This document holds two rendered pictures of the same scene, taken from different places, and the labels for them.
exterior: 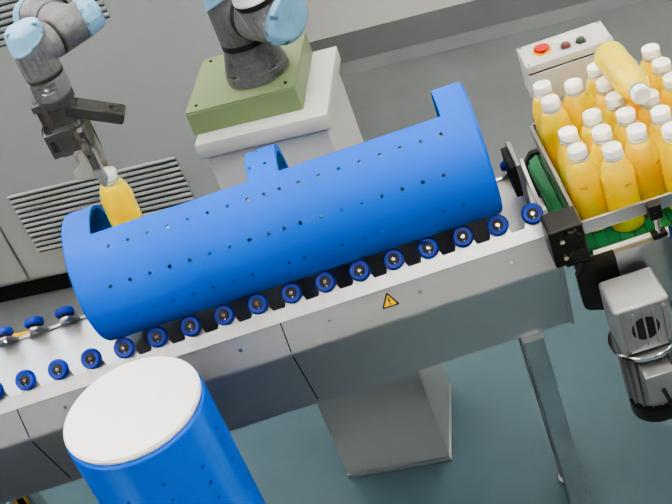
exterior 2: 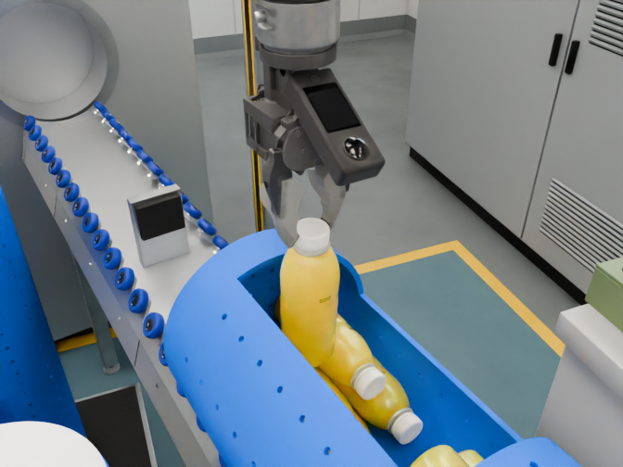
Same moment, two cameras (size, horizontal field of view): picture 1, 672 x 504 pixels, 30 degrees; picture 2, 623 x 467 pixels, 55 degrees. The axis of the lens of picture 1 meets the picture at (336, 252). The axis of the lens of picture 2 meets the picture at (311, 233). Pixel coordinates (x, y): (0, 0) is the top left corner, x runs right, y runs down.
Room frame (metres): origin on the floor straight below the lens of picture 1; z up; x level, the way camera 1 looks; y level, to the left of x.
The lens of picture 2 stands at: (1.94, -0.04, 1.68)
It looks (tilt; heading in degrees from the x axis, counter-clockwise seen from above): 35 degrees down; 52
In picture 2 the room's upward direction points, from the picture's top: straight up
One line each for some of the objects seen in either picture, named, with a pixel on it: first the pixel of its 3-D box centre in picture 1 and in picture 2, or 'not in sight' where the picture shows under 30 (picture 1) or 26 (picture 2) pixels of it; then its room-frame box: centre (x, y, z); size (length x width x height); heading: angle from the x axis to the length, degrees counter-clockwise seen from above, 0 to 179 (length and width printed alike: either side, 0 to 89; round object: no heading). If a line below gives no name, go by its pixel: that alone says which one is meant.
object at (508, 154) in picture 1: (516, 178); not in sight; (2.19, -0.41, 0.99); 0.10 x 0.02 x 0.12; 174
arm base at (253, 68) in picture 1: (251, 53); not in sight; (2.67, 0.01, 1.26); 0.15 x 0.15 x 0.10
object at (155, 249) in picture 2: not in sight; (160, 228); (2.32, 0.91, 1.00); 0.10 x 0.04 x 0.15; 174
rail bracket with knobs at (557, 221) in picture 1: (565, 238); not in sight; (1.99, -0.44, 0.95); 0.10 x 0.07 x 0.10; 174
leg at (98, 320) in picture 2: not in sight; (94, 304); (2.32, 1.62, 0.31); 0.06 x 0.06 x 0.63; 84
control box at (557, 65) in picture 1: (567, 62); not in sight; (2.46, -0.64, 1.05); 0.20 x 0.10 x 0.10; 84
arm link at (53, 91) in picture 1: (50, 86); (295, 20); (2.27, 0.39, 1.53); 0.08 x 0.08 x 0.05
